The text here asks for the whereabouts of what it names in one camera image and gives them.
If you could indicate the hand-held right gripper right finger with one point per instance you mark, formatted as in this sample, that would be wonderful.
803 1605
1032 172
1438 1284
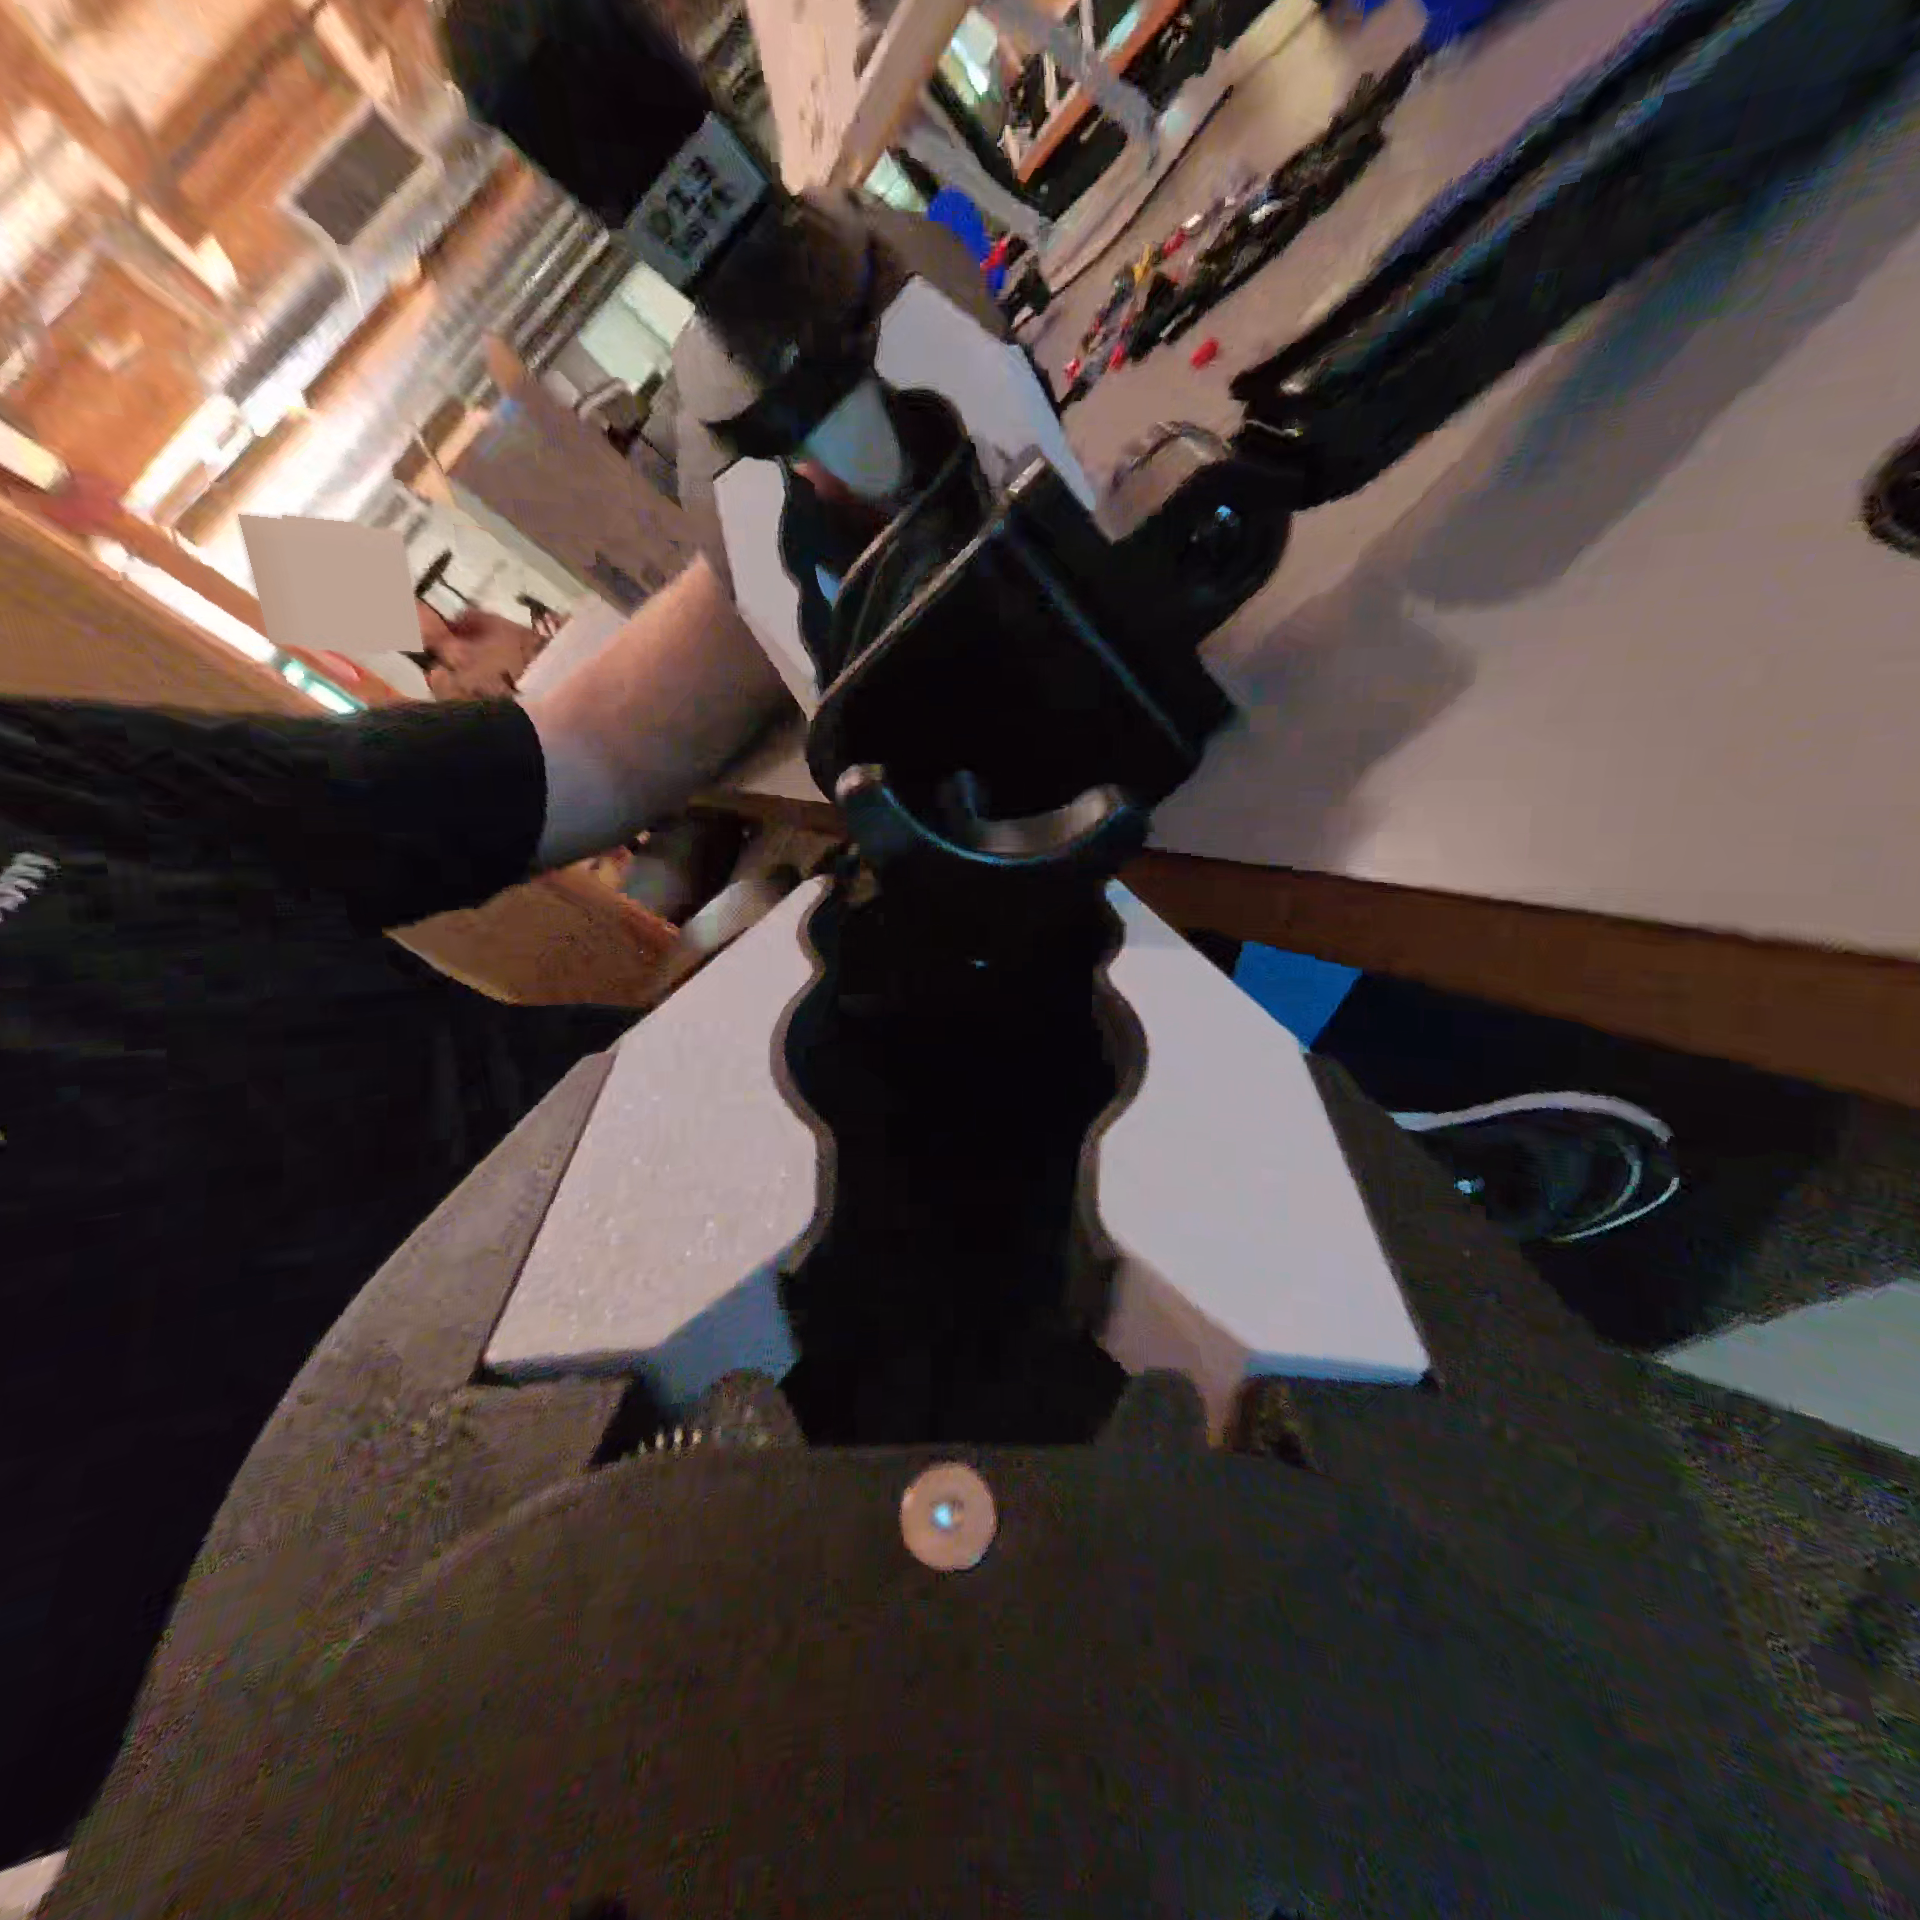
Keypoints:
1261 1199

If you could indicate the person's left forearm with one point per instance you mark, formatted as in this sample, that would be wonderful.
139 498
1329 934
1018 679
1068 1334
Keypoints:
661 706

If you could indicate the black desk clamp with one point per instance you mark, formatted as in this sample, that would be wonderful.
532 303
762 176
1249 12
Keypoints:
1021 661

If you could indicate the person's shoe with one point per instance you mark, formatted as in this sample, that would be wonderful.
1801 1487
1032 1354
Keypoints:
1561 1168

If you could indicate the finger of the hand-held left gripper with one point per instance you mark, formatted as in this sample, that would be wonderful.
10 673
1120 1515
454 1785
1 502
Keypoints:
975 376
750 556

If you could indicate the small blue storage bin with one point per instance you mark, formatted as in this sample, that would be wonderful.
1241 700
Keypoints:
969 225

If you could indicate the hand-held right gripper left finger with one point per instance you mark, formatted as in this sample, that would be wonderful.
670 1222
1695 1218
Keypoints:
675 1199

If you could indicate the open cardboard box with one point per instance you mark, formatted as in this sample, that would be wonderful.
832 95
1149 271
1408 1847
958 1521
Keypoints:
570 481

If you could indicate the black round table disc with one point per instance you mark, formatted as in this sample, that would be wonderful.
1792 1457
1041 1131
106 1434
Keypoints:
1898 493

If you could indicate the ceiling air vent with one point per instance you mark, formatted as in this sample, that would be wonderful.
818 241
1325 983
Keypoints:
361 172

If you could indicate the pile of lego pieces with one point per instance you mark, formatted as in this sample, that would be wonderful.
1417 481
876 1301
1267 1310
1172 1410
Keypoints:
1246 241

